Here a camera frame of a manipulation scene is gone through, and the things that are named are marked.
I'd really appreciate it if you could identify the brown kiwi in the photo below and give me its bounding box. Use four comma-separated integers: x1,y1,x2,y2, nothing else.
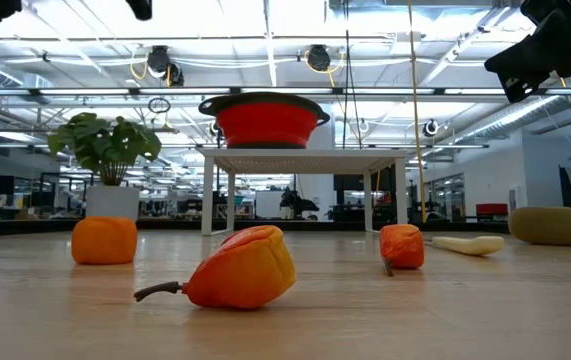
507,205,571,247

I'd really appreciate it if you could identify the red collapsible colander bowl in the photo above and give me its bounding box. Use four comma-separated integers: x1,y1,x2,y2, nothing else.
198,90,332,150

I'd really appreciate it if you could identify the small orange-yellow stemmed fruit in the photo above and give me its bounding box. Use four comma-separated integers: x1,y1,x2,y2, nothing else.
133,224,297,310
378,223,426,277

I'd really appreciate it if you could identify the round orange fruit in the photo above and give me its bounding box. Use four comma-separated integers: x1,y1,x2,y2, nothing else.
70,215,140,266

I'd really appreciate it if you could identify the red box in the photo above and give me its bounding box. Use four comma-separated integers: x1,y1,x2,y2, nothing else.
475,202,509,217

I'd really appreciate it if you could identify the white perforated shelf riser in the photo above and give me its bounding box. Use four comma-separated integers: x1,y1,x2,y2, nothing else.
198,147,409,237

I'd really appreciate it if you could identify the green plant in white pot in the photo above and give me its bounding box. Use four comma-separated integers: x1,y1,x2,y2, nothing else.
47,111,163,222

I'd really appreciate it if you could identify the knife with wooden handle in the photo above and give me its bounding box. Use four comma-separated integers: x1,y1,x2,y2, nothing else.
423,234,507,257

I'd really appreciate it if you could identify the black aluminium table frame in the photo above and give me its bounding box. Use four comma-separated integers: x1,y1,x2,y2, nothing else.
0,217,571,242

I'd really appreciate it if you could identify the black hanging ring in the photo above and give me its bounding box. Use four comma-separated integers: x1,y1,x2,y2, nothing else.
147,96,172,115

